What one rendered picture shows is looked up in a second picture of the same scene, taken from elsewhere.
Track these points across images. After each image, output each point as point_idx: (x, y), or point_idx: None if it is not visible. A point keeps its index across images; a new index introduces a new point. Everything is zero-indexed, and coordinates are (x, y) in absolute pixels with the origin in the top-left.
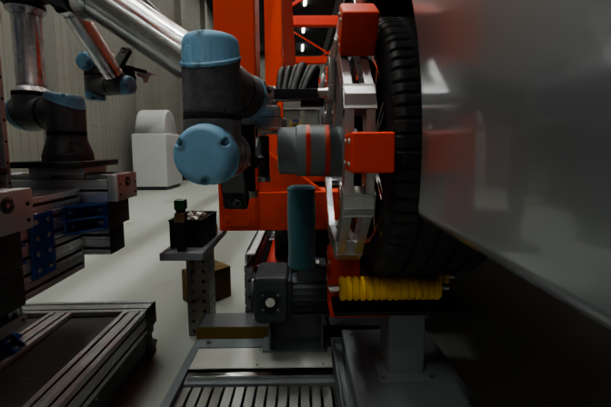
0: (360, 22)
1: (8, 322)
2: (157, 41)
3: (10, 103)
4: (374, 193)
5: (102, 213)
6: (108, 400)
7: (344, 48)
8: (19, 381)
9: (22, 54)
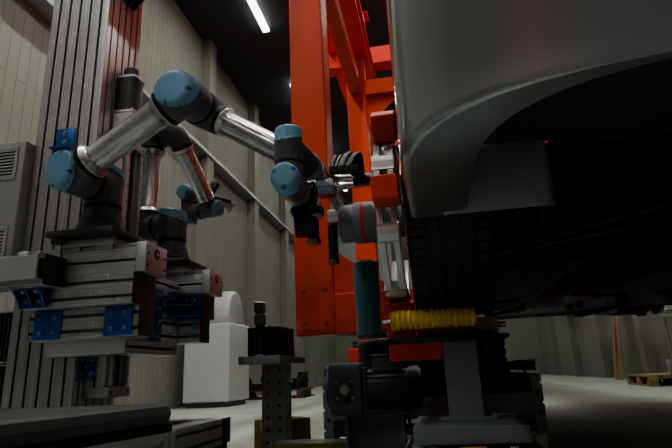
0: (382, 120)
1: (120, 386)
2: (260, 139)
3: None
4: (397, 222)
5: (195, 303)
6: None
7: (375, 138)
8: None
9: (146, 183)
